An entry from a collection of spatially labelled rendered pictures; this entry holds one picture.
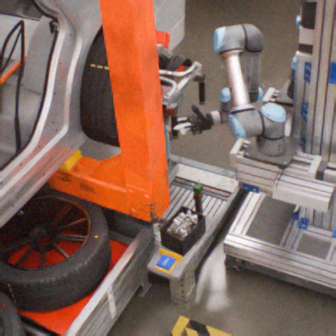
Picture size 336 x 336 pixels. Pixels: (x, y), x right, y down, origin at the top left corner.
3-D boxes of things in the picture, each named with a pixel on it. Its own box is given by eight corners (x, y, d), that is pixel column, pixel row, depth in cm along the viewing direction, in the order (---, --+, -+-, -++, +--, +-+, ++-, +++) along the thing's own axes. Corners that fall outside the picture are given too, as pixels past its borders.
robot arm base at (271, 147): (291, 141, 310) (292, 125, 304) (282, 159, 300) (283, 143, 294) (262, 134, 316) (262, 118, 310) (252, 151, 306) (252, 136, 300)
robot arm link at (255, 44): (262, 16, 303) (257, 93, 336) (241, 19, 302) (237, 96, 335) (270, 29, 294) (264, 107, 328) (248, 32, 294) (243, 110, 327)
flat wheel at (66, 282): (16, 212, 367) (7, 182, 353) (124, 222, 351) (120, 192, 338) (-32, 304, 315) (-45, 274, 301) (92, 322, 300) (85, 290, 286)
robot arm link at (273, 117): (289, 136, 298) (290, 113, 290) (262, 140, 297) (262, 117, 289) (280, 121, 307) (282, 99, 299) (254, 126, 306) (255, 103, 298)
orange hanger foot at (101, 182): (65, 169, 355) (54, 121, 335) (144, 195, 332) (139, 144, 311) (47, 187, 344) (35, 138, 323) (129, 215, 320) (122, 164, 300)
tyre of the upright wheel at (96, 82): (117, 145, 390) (145, 44, 392) (150, 155, 380) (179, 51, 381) (61, 132, 331) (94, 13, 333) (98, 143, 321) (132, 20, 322)
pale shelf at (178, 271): (185, 213, 333) (185, 208, 331) (215, 222, 325) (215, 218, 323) (147, 269, 304) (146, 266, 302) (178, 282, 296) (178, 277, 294)
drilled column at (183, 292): (179, 292, 343) (175, 239, 318) (196, 298, 338) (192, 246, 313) (171, 305, 336) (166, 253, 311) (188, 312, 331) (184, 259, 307)
